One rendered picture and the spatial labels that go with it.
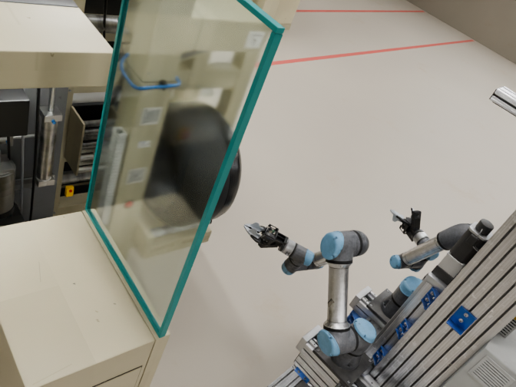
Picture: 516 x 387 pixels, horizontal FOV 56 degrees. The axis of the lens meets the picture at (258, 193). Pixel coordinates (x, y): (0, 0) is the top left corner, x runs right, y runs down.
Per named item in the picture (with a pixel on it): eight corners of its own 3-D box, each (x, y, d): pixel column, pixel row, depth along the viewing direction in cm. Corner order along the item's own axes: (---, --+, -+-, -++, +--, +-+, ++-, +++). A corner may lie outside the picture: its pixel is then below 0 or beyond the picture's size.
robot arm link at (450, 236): (461, 243, 221) (391, 274, 260) (477, 242, 226) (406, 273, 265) (453, 219, 226) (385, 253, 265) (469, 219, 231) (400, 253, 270)
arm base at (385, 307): (410, 314, 267) (420, 303, 261) (398, 326, 256) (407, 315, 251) (388, 295, 273) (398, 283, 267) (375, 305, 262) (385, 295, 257)
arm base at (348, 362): (364, 359, 232) (374, 348, 226) (347, 376, 221) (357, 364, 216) (341, 335, 238) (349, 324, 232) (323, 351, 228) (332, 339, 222)
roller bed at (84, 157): (75, 176, 233) (83, 124, 215) (64, 157, 240) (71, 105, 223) (114, 170, 245) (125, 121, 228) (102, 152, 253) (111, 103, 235)
